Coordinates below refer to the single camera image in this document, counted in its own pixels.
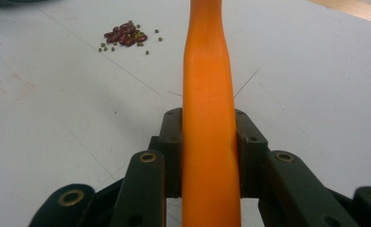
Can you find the light wooden board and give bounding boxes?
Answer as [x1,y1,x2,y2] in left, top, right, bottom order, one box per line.
[306,0,371,26]

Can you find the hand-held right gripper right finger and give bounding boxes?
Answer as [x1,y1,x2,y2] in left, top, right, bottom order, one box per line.
[235,109,270,199]

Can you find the pile of red and green beans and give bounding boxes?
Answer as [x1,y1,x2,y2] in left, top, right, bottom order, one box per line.
[97,20,164,57]

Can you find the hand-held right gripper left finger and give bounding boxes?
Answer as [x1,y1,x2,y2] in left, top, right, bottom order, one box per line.
[148,108,184,199]

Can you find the orange brush handle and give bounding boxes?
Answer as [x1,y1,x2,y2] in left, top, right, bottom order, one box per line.
[181,0,242,227]

